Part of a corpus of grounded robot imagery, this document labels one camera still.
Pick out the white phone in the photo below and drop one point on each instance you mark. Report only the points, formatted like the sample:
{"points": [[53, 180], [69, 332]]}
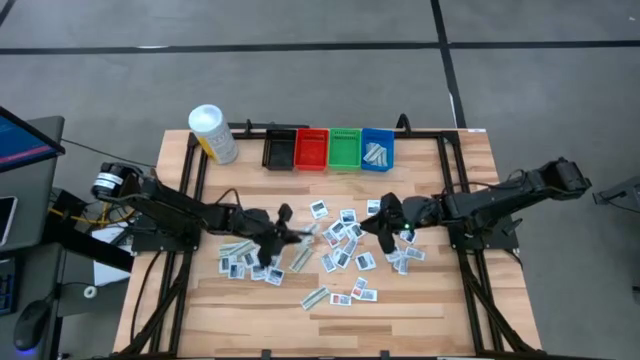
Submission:
{"points": [[6, 220]]}

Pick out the white wipes canister yellow label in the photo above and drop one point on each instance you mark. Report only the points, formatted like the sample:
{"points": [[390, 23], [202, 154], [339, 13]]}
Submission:
{"points": [[215, 134]]}

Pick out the black plastic basket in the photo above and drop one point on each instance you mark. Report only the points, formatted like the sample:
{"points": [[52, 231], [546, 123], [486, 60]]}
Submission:
{"points": [[280, 150]]}

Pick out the blue plastic basket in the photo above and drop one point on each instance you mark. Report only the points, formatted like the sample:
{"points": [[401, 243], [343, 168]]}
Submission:
{"points": [[377, 134]]}

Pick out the monitor with blue screen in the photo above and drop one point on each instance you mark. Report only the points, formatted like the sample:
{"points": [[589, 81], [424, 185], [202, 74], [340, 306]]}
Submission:
{"points": [[22, 142]]}

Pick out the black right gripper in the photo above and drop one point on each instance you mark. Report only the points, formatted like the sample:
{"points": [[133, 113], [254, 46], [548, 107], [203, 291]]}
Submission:
{"points": [[415, 212]]}

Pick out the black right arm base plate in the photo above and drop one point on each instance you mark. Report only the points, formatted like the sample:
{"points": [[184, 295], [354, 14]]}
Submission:
{"points": [[482, 235]]}

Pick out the red plastic basket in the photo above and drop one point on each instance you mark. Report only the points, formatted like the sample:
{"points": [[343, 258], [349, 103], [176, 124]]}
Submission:
{"points": [[311, 150]]}

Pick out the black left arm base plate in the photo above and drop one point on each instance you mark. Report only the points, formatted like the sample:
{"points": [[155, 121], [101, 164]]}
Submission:
{"points": [[165, 242]]}

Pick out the green plastic basket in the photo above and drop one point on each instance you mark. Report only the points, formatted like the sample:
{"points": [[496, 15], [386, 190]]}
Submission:
{"points": [[345, 150]]}

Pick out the green striped bandage packet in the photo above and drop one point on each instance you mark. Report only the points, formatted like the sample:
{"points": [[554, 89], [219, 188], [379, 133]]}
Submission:
{"points": [[314, 297], [310, 229], [301, 259], [376, 154], [229, 250], [245, 247], [382, 160], [368, 150]]}

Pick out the white packet with dark print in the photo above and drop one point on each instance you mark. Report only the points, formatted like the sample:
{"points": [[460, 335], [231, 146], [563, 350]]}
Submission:
{"points": [[369, 295], [258, 273], [348, 216], [237, 270], [328, 262], [415, 253], [318, 209], [342, 259], [356, 230], [338, 229], [373, 207], [401, 265], [278, 260], [393, 256], [408, 236], [226, 263], [274, 276], [365, 261], [249, 259]]}

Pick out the white tape roll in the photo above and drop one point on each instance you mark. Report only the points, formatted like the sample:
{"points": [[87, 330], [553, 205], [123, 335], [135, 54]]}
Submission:
{"points": [[90, 291]]}

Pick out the black stand beam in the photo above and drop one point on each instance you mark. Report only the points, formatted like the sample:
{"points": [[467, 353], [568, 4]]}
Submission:
{"points": [[90, 247]]}

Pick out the black keyboard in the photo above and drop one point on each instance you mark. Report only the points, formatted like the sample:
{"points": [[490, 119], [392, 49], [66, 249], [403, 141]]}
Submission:
{"points": [[6, 292]]}

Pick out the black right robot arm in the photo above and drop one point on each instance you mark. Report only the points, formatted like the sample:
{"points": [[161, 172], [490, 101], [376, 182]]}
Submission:
{"points": [[500, 197]]}

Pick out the black computer mouse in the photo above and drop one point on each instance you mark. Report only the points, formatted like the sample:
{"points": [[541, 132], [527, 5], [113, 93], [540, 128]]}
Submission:
{"points": [[31, 325]]}

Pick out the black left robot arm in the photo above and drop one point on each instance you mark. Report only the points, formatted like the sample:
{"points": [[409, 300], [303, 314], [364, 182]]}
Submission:
{"points": [[170, 210]]}

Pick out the grey stand leg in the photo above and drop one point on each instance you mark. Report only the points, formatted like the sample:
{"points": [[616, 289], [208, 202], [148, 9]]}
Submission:
{"points": [[620, 192]]}

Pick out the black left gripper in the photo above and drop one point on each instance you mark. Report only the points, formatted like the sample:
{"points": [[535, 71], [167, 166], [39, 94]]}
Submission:
{"points": [[250, 222]]}

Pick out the white paper sheet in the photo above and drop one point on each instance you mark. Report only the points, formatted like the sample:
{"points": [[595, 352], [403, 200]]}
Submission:
{"points": [[107, 250]]}

